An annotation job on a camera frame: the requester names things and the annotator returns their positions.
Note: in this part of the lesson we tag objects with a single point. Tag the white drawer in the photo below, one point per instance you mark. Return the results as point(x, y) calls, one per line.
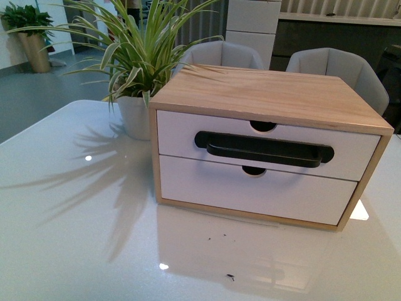
point(275, 193)
point(352, 151)

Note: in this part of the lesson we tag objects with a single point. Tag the wooden two-drawer cabinet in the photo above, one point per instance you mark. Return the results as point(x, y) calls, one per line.
point(267, 99)

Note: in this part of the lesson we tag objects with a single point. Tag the white plant pot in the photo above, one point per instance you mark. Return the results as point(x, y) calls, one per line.
point(135, 117)

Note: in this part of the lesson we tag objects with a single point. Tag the left grey armchair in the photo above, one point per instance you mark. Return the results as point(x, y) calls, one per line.
point(220, 53)

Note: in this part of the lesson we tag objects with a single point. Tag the grey armchair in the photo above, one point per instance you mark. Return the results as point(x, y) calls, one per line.
point(220, 53)
point(354, 70)

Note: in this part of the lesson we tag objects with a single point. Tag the green striped spider plant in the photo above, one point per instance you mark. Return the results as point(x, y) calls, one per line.
point(139, 54)

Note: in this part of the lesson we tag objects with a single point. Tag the white filing cabinet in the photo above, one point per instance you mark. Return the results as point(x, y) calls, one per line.
point(253, 24)

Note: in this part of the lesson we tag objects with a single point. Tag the right grey armchair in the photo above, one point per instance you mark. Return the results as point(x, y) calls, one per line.
point(354, 70)

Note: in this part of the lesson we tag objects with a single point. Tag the tall gold planter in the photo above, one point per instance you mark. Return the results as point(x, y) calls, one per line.
point(37, 55)

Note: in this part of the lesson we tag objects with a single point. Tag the dark reception counter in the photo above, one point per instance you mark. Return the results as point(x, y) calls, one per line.
point(366, 37)

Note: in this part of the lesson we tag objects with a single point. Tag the green floor plant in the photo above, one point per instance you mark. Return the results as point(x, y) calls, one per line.
point(27, 19)

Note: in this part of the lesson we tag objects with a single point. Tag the black drawer handle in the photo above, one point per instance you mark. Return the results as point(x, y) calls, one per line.
point(275, 151)

